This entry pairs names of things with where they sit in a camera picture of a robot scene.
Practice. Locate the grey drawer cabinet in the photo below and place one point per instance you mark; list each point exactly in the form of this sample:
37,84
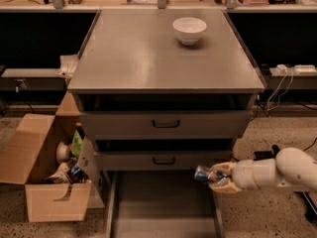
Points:
134,62

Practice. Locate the green snack bag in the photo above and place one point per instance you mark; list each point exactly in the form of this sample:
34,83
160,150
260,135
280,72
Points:
76,144

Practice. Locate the blue silver redbull can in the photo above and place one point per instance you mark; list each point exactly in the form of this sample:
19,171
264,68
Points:
210,176

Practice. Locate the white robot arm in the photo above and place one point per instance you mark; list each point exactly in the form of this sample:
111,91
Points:
265,175

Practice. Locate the open cardboard box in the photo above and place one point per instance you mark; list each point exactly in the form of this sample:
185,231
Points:
30,158

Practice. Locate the grey top drawer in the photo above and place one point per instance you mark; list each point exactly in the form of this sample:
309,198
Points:
161,125

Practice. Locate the white ceramic bowl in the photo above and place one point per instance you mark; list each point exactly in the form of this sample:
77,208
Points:
189,30

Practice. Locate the white power strip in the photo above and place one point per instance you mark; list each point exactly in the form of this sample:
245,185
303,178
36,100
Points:
305,69

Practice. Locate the grey open bottom drawer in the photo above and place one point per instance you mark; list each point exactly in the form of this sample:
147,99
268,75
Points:
162,204

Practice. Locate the black power adapter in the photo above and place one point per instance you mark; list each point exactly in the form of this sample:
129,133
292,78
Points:
263,155

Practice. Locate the white round object in box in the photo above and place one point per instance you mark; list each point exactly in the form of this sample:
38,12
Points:
62,152

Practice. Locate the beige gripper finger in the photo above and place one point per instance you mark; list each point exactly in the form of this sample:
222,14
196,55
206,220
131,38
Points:
228,187
226,168

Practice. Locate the grey middle drawer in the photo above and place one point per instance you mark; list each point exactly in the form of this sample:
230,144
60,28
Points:
159,160

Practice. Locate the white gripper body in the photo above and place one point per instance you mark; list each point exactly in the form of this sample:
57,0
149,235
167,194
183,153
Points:
243,175

